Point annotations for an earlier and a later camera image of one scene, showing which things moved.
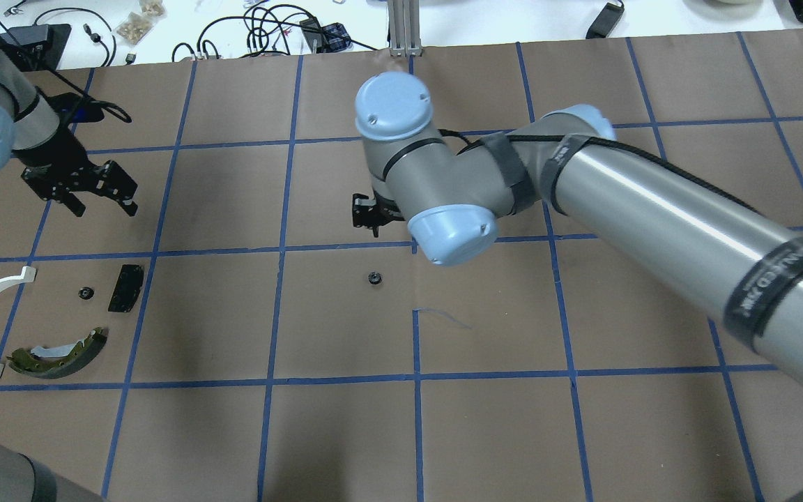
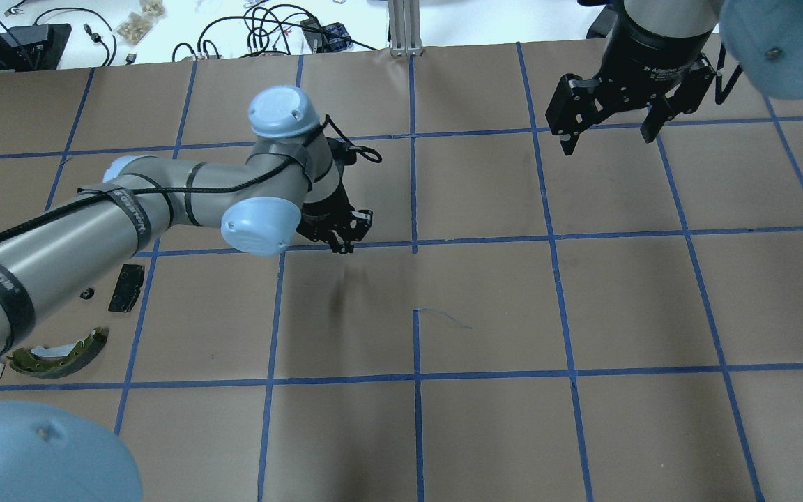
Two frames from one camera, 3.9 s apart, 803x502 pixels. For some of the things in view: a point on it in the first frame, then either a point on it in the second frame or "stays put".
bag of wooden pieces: x=135 y=26 stays put
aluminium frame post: x=403 y=28 stays put
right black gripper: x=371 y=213 → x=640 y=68
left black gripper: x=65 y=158 → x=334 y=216
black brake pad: x=128 y=288 stays put
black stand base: x=37 y=47 stays put
